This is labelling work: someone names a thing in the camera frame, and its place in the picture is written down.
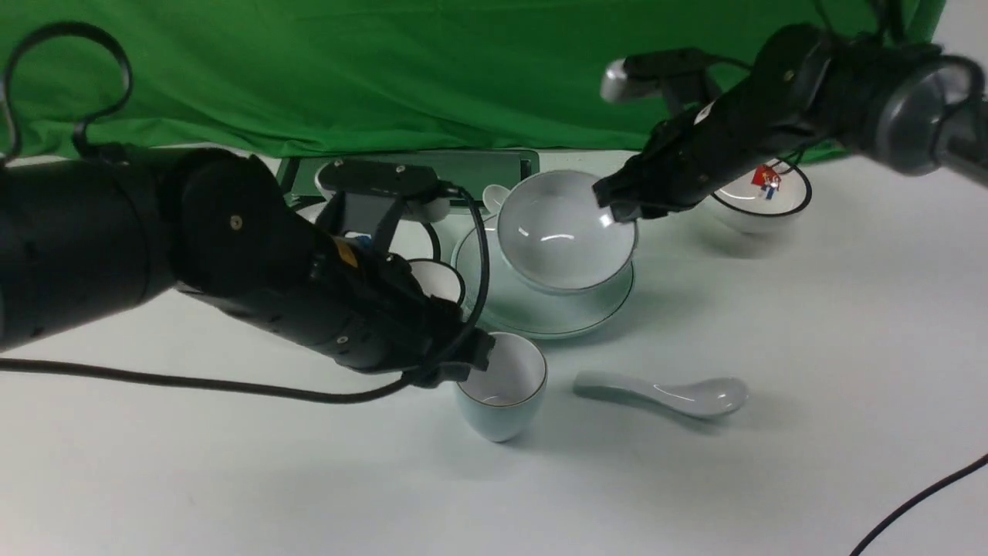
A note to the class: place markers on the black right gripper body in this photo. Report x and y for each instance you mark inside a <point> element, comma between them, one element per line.
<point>687,158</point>

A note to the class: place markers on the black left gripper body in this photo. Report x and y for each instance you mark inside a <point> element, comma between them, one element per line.
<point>364,310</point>

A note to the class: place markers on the pale blue shallow bowl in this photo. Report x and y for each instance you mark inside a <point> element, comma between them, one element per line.
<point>553,235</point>

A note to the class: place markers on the pale blue ceramic cup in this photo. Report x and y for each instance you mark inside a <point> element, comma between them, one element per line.
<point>501,401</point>

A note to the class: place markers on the pale blue ceramic spoon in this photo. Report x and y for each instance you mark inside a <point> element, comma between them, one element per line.
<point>708,399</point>

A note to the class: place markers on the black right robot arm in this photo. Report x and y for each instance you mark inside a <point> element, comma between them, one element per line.
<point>913,109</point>

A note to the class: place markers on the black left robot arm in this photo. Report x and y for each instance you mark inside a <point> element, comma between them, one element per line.
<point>82,240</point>

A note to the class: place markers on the white bowl with red picture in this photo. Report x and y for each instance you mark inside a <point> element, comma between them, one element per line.
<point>763,201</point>

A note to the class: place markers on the pale blue round plate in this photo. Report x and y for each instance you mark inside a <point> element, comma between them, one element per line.
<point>513,306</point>

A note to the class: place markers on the green rectangular tray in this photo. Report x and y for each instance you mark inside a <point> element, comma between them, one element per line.
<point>474,169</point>

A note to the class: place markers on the green backdrop cloth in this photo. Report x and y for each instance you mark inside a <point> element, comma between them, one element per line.
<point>287,78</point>

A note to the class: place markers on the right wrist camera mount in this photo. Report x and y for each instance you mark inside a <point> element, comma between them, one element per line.
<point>678,76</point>

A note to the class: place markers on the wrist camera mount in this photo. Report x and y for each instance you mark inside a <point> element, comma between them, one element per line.
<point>678,76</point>
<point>370,198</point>

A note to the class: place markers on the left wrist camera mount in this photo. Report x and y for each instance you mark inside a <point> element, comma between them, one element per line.
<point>370,198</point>

